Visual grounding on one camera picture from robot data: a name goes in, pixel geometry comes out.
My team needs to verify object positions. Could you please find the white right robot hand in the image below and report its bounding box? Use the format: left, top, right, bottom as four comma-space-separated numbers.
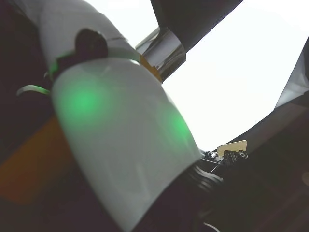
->
0, 0, 224, 232

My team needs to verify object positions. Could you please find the black clamp with beige plate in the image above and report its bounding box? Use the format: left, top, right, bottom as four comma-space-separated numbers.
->
200, 139, 249, 168

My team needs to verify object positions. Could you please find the grey white fabric sheet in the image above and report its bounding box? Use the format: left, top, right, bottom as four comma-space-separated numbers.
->
274, 36, 309, 110

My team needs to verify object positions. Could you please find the thin white cable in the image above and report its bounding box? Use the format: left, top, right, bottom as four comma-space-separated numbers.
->
202, 221, 222, 232

